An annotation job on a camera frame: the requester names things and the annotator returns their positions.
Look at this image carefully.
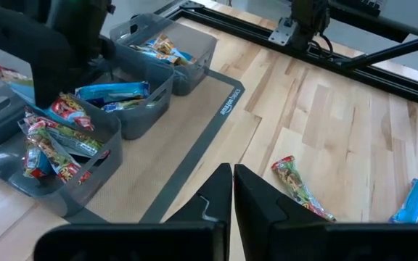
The light blue orange granola bar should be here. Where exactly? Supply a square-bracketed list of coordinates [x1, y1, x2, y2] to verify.
[128, 43, 192, 66]

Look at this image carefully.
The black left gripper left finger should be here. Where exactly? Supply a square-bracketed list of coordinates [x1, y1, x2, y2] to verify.
[165, 162, 234, 233]

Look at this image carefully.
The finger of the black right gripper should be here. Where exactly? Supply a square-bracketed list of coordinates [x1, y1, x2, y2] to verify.
[30, 45, 75, 109]

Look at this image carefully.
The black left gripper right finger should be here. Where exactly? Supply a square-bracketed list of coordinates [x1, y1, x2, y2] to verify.
[233, 162, 336, 261]

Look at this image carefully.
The black-bordered silicone mat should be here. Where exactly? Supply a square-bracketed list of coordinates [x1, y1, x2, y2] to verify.
[65, 68, 246, 224]

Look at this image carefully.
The grey translucent plastic bin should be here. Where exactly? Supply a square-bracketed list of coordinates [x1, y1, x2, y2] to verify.
[109, 13, 218, 97]
[74, 54, 176, 141]
[0, 86, 123, 218]

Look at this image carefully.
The black desk support bar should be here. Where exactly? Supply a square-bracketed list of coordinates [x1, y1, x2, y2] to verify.
[339, 31, 418, 70]

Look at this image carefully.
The yellow light blue granola bar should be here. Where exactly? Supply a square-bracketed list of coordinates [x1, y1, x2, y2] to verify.
[147, 33, 181, 55]

